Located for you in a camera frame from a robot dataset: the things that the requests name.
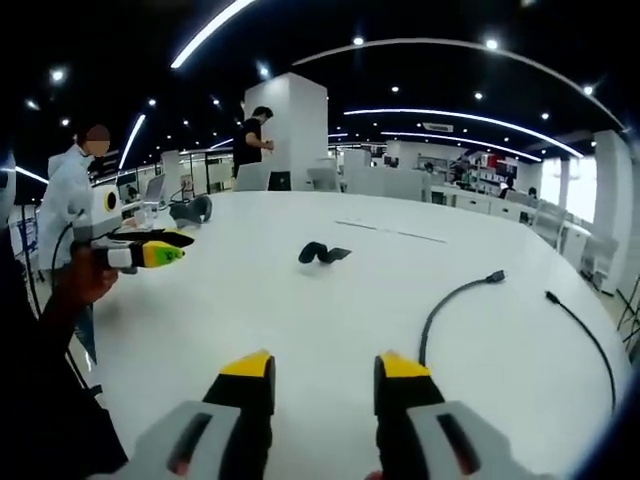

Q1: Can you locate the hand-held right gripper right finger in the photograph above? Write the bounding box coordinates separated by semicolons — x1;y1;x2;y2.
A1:
373;349;552;480

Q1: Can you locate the white pillar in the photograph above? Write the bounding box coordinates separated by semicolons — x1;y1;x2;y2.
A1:
243;71;330;192

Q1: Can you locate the white desk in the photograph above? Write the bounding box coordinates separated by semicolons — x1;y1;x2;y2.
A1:
69;189;632;480

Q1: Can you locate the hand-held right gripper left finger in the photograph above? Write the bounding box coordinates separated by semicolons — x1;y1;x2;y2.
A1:
132;348;277;480

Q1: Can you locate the black charging cable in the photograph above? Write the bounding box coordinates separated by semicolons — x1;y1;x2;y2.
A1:
418;269;618;414

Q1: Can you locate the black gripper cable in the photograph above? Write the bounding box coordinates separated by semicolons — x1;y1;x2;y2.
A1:
49;208;87;294

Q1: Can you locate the grey device on desk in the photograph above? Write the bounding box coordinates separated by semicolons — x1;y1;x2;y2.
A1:
168;195;214;229

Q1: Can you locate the person's left hand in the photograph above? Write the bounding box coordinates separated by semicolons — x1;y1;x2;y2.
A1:
51;241;122;307

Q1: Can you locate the grey office chair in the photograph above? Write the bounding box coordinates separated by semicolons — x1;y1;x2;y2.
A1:
233;161;272;193

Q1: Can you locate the white mesh chair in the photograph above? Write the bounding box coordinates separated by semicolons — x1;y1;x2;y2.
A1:
531;198;570;247
579;233;622;294

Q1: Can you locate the long ceiling light strip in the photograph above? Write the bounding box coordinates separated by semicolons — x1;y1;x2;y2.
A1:
169;0;257;70

